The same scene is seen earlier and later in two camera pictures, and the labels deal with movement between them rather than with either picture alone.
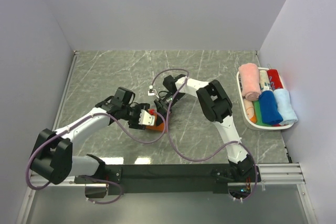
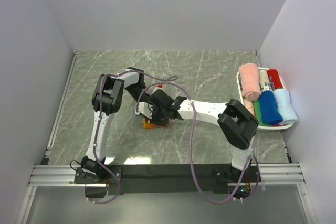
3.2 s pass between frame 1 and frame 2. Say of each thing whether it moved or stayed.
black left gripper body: moved
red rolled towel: stayed
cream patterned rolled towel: stayed
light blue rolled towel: stayed
